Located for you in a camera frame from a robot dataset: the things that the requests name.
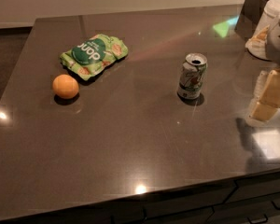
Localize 7up soda can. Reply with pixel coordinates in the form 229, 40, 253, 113
177, 53, 207, 100

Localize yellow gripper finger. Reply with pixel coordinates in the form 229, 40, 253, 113
249, 99, 278, 122
259, 68, 280, 107

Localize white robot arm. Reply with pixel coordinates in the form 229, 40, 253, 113
245, 0, 280, 126

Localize green rice chip bag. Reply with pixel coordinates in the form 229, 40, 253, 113
60, 34, 129, 81

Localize dark cabinet drawers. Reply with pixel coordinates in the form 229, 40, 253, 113
0, 171, 280, 224

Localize orange fruit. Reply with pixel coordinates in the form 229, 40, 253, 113
52, 75, 79, 99

